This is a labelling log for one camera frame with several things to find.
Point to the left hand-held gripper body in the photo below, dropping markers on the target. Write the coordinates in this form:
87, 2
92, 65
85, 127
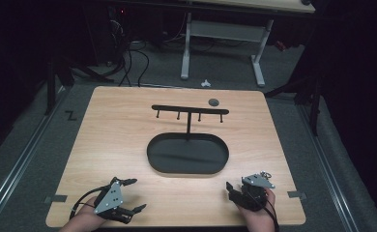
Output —
110, 198

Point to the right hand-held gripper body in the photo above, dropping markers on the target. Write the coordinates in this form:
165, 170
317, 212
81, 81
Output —
256, 182

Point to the black hook rack with tray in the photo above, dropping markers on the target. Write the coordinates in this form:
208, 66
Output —
187, 154

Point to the person's left hand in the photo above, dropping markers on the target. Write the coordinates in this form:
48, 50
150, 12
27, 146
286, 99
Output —
91, 214

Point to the person's right hand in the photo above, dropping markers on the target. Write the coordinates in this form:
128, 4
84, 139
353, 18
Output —
260, 217

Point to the grey tape strip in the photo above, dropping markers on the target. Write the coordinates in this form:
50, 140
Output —
57, 198
296, 194

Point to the black tape floor mark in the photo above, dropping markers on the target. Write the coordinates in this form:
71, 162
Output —
71, 115

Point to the dark round table grommet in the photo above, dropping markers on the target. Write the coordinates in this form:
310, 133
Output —
213, 102

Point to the black metal stand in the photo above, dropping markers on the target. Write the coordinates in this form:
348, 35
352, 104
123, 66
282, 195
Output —
50, 87
314, 106

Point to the small white floor object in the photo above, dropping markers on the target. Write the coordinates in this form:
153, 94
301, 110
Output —
205, 84

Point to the small red object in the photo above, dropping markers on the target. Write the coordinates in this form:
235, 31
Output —
280, 45

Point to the black computer tower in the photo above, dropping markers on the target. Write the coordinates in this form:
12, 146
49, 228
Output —
107, 32

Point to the white desk with metal legs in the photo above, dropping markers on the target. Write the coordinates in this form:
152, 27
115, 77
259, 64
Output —
228, 30

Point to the metal floor rail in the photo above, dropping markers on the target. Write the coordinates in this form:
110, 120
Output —
330, 167
22, 161

